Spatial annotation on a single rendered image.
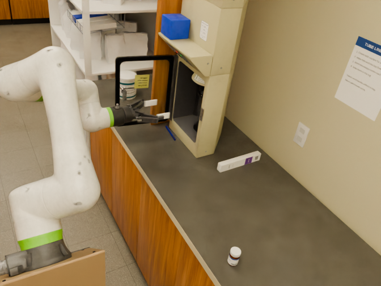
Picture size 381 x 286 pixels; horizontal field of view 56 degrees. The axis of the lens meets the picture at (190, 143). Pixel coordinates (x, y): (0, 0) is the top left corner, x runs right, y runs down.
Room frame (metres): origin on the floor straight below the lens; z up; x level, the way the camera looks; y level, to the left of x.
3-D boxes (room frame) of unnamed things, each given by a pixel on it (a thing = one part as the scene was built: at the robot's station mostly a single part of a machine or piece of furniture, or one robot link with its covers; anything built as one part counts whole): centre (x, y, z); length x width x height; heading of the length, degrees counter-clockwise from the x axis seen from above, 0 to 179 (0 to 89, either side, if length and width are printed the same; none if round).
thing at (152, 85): (1.69, 0.28, 1.19); 0.30 x 0.01 x 0.40; 118
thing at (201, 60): (1.61, 0.10, 1.46); 0.32 x 0.12 x 0.10; 35
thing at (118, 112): (1.41, 0.36, 1.20); 0.09 x 0.06 x 0.12; 36
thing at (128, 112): (1.45, 0.30, 1.19); 0.09 x 0.08 x 0.07; 126
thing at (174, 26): (1.69, 0.15, 1.56); 0.10 x 0.10 x 0.09; 35
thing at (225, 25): (1.72, -0.05, 1.33); 0.32 x 0.25 x 0.77; 35
